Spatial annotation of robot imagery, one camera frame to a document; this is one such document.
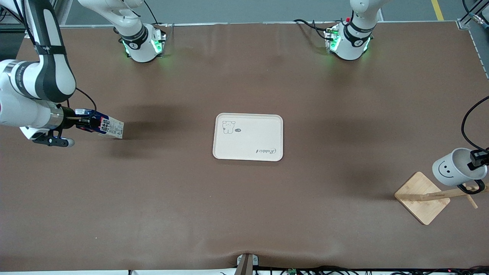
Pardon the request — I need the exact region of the white smiley face mug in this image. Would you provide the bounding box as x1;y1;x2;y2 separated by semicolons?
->
432;148;486;195

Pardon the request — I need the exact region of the blue white milk carton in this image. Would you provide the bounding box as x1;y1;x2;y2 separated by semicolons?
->
75;109;125;139

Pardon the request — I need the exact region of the wooden cup rack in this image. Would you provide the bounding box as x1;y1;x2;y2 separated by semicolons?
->
395;171;489;226

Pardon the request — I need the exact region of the beige rabbit print tray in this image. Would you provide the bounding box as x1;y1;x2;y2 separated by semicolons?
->
212;113;284;162

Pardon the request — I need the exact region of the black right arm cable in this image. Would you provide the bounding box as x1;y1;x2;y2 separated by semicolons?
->
65;87;98;115

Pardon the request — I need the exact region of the aluminium frame profile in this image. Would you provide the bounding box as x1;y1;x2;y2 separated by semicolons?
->
457;0;489;30
0;0;36;39

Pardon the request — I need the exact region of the black base cable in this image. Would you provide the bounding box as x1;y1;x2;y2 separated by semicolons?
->
293;18;330;41
141;0;159;25

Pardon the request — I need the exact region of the metal table clamp bracket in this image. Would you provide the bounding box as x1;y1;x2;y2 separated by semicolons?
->
236;254;259;275

